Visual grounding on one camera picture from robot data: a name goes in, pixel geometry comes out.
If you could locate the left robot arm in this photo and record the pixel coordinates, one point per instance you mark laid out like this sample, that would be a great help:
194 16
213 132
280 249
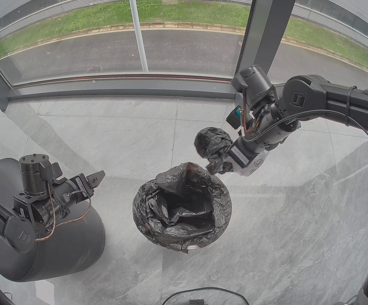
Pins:
21 233

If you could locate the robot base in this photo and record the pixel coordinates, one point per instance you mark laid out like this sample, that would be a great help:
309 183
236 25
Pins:
196 302

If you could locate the window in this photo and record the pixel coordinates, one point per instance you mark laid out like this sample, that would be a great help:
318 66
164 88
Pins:
257 59

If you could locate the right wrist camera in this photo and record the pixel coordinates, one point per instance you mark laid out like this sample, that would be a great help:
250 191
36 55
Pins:
234 118

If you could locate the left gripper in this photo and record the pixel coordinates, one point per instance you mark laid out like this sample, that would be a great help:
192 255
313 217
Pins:
69 195

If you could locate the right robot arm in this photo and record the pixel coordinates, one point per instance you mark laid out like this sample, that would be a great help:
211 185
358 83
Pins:
304 97

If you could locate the black plastic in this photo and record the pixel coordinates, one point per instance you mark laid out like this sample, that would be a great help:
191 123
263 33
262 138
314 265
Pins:
211 141

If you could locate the white trash bin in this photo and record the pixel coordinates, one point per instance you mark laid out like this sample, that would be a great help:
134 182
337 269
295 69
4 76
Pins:
193 247

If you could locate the black plastic bag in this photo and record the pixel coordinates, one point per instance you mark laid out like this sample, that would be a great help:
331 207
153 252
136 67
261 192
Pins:
158 199

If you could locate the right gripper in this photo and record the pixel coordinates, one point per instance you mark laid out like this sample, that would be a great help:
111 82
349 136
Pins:
266 138

